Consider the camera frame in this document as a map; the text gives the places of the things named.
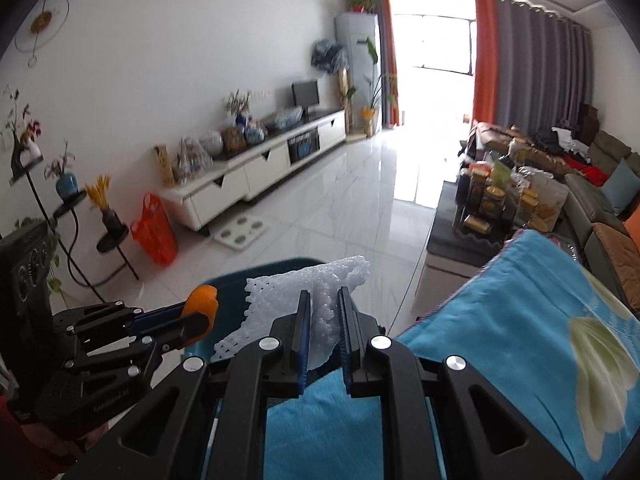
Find white bathroom scale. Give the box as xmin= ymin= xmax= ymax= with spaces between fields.
xmin=209 ymin=215 xmax=271 ymax=251

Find teal cushion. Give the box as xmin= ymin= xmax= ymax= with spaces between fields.
xmin=600 ymin=157 xmax=640 ymax=218

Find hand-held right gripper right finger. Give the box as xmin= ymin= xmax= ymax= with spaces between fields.
xmin=337 ymin=286 xmax=583 ymax=480

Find tall green houseplant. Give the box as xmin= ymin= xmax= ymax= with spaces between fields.
xmin=350 ymin=37 xmax=401 ymax=126

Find covered standing fan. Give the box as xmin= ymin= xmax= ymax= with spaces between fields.
xmin=311 ymin=37 xmax=351 ymax=111

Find orange plastic bag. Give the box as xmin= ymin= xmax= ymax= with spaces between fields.
xmin=131 ymin=192 xmax=180 ymax=266

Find black tiered plant stand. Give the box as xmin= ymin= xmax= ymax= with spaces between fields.
xmin=10 ymin=155 xmax=141 ymax=306

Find round wall clock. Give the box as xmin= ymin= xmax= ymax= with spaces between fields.
xmin=14 ymin=0 xmax=71 ymax=68

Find orange peel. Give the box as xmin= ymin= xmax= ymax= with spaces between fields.
xmin=181 ymin=285 xmax=220 ymax=331

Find dried flower vase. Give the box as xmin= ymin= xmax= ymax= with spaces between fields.
xmin=222 ymin=89 xmax=253 ymax=128

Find person's left hand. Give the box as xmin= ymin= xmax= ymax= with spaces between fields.
xmin=20 ymin=417 xmax=108 ymax=471

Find white tv cabinet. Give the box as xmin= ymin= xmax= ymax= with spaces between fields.
xmin=160 ymin=107 xmax=348 ymax=233

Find blue flower-print blanket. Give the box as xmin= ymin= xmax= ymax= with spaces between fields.
xmin=260 ymin=230 xmax=640 ymax=480

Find window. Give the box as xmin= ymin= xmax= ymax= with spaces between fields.
xmin=390 ymin=0 xmax=476 ymax=126

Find white vase with flowers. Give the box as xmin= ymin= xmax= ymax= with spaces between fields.
xmin=2 ymin=85 xmax=46 ymax=161

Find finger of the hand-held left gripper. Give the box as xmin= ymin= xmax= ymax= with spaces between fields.
xmin=66 ymin=300 xmax=193 ymax=337
xmin=62 ymin=310 xmax=221 ymax=376

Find tall yellow box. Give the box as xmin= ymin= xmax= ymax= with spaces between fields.
xmin=154 ymin=145 xmax=176 ymax=188

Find teal trash bin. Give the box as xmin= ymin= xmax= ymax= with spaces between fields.
xmin=182 ymin=257 xmax=388 ymax=391

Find green sofa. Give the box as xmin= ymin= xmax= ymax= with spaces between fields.
xmin=470 ymin=120 xmax=640 ymax=301

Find red cloth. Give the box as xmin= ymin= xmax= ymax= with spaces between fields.
xmin=565 ymin=157 xmax=613 ymax=188

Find clear plastic bag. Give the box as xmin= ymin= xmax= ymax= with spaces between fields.
xmin=267 ymin=107 xmax=307 ymax=133

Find person's left forearm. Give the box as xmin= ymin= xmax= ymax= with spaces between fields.
xmin=0 ymin=392 xmax=76 ymax=480

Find white foam net sleeve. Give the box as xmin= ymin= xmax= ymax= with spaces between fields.
xmin=212 ymin=255 xmax=371 ymax=371

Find blue vase with plant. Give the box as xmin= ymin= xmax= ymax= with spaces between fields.
xmin=45 ymin=142 xmax=81 ymax=201

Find bag of snacks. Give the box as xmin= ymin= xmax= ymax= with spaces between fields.
xmin=172 ymin=136 xmax=215 ymax=183

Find pile of dark clothes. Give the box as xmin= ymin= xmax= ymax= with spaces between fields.
xmin=530 ymin=127 xmax=593 ymax=158

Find brown boxes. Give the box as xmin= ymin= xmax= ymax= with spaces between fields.
xmin=577 ymin=102 xmax=601 ymax=146

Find dark vase with wheat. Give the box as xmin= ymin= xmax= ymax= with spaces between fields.
xmin=85 ymin=174 xmax=123 ymax=233

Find orange and grey curtain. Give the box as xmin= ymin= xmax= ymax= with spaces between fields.
xmin=372 ymin=0 xmax=403 ymax=128
xmin=472 ymin=0 xmax=596 ymax=133

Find green ivy plant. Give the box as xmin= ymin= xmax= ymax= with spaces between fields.
xmin=12 ymin=217 xmax=63 ymax=296

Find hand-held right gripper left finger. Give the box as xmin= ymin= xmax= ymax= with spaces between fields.
xmin=65 ymin=290 xmax=312 ymax=480

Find coffee table with jars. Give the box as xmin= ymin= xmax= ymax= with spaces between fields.
xmin=457 ymin=152 xmax=566 ymax=236

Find white standing air conditioner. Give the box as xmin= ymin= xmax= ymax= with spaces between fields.
xmin=335 ymin=11 xmax=381 ymax=131

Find black monitor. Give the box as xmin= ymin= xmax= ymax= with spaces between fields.
xmin=291 ymin=80 xmax=321 ymax=113

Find orange cushion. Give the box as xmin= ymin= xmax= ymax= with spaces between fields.
xmin=622 ymin=205 xmax=640 ymax=241

